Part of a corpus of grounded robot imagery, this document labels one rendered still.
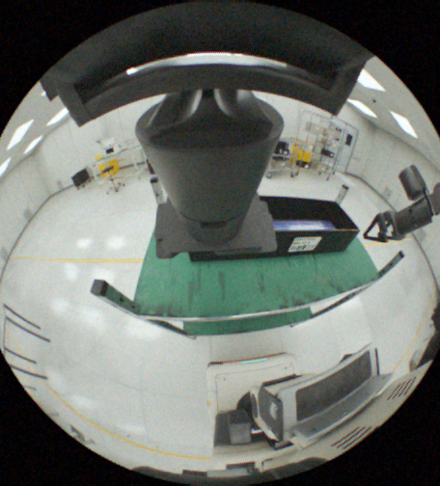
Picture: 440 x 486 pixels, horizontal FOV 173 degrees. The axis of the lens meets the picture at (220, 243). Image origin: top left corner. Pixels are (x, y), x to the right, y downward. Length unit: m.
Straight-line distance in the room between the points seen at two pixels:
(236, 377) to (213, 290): 0.77
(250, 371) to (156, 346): 0.79
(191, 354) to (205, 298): 0.99
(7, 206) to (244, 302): 9.23
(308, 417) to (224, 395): 0.79
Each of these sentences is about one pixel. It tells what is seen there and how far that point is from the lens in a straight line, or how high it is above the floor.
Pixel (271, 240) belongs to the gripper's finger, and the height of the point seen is 1.17.
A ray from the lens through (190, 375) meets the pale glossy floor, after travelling 1.34.
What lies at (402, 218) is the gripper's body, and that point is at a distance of 0.42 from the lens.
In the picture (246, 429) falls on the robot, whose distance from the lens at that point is 0.64.
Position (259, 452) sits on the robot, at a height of 0.79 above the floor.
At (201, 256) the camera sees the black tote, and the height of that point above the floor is 0.98.
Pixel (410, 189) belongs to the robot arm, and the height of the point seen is 1.29.
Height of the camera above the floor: 1.29
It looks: 49 degrees down
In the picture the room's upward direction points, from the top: straight up
